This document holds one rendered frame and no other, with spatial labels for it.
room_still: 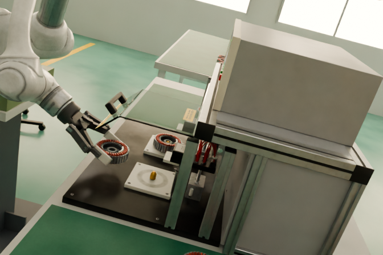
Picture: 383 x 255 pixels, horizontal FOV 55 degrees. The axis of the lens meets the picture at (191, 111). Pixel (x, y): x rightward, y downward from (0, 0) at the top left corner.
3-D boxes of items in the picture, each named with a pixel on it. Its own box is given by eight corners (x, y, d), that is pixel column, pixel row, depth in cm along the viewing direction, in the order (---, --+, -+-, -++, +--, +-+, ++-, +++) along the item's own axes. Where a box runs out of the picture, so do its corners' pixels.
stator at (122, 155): (88, 159, 116) (89, 149, 115) (101, 144, 127) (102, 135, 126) (121, 169, 116) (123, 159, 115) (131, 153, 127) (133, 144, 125)
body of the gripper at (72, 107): (63, 111, 123) (84, 130, 124) (51, 120, 115) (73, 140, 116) (76, 96, 120) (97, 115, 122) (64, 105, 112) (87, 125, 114)
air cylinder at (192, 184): (184, 197, 119) (188, 182, 117) (187, 185, 126) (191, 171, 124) (199, 201, 119) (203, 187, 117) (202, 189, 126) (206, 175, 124)
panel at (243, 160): (219, 243, 102) (251, 151, 92) (228, 144, 164) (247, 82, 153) (223, 245, 102) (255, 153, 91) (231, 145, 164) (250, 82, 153)
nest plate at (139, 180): (123, 186, 116) (124, 184, 116) (136, 164, 130) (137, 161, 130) (168, 200, 115) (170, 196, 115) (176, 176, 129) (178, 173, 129)
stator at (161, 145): (149, 149, 140) (151, 140, 139) (156, 137, 150) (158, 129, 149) (177, 157, 139) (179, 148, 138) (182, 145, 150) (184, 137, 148)
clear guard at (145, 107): (94, 130, 96) (98, 109, 94) (122, 101, 118) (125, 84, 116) (214, 163, 95) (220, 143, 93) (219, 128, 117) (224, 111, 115)
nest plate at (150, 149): (143, 153, 139) (143, 150, 138) (152, 137, 153) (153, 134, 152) (180, 164, 138) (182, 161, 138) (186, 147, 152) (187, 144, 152)
